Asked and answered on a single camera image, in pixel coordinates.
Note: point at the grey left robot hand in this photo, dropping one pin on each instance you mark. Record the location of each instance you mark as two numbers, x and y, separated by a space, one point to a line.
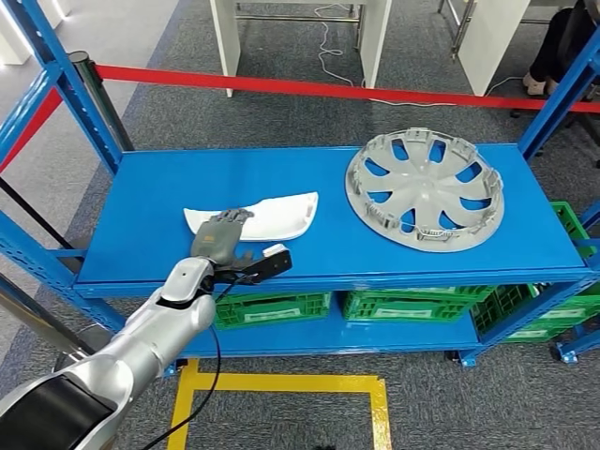
216 239

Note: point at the white plastic car part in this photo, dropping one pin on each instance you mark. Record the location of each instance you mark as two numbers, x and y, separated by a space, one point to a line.
276 217

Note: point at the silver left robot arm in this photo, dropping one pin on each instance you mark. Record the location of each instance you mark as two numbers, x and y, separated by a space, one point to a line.
140 348

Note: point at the green plastic crate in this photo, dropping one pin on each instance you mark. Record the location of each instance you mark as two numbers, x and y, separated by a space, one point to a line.
569 226
501 310
567 313
520 334
272 307
412 304

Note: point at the yellow floor tape square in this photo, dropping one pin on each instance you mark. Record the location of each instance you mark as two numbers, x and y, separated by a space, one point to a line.
281 383

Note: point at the long red barrier belt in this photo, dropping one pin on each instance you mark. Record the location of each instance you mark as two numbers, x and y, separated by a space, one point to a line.
281 85

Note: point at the short red barrier belt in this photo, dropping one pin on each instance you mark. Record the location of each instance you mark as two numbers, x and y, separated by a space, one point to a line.
32 127

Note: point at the silver wheel hubcap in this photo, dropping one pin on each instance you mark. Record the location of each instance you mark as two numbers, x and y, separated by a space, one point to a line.
422 192

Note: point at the white furniture block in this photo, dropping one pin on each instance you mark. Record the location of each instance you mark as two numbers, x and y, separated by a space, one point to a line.
13 43

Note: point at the person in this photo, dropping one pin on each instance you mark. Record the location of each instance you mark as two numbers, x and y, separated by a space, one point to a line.
553 43

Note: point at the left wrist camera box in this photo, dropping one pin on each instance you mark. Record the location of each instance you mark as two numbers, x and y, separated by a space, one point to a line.
267 266

